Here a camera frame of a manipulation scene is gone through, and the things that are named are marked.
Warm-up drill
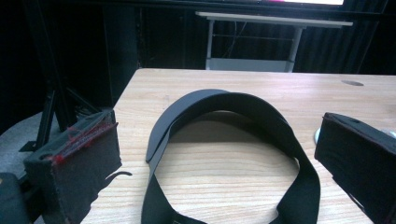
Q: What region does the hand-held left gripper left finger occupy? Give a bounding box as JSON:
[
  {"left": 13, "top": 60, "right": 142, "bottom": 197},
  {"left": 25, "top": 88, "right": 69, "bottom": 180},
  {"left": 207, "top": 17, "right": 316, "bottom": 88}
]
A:
[{"left": 22, "top": 108, "right": 123, "bottom": 224}]

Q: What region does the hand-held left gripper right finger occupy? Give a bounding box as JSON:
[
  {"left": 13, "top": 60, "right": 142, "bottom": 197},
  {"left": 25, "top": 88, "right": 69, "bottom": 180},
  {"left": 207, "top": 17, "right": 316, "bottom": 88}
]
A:
[{"left": 314, "top": 112, "right": 396, "bottom": 224}]

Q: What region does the black sun visor cap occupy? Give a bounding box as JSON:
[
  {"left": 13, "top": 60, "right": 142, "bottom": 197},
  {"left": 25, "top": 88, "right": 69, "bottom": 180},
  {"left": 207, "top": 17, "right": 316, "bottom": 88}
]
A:
[{"left": 140, "top": 89, "right": 321, "bottom": 224}]

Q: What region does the black metal stand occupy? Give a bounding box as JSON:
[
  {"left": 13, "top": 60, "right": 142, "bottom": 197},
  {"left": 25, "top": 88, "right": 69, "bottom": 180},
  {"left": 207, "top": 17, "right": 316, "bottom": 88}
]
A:
[{"left": 19, "top": 90, "right": 104, "bottom": 153}]

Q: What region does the metal table frame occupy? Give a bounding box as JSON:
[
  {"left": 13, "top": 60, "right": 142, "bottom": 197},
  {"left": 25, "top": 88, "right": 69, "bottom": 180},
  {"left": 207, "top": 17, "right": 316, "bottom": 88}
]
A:
[{"left": 195, "top": 11, "right": 354, "bottom": 73}]

